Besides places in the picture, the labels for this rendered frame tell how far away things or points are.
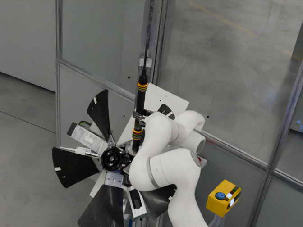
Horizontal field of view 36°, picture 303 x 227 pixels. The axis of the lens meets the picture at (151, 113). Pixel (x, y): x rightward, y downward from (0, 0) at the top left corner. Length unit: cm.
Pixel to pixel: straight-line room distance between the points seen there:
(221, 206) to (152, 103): 65
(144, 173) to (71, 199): 229
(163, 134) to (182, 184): 18
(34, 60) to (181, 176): 351
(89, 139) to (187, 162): 113
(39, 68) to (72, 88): 137
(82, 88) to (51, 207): 95
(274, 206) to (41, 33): 278
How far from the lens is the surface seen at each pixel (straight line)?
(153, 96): 248
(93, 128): 251
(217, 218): 249
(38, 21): 455
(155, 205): 211
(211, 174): 293
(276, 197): 278
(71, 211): 363
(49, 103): 474
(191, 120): 179
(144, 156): 149
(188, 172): 142
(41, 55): 470
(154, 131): 150
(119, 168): 219
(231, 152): 275
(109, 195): 225
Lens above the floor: 266
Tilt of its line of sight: 35 degrees down
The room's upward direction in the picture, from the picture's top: 7 degrees clockwise
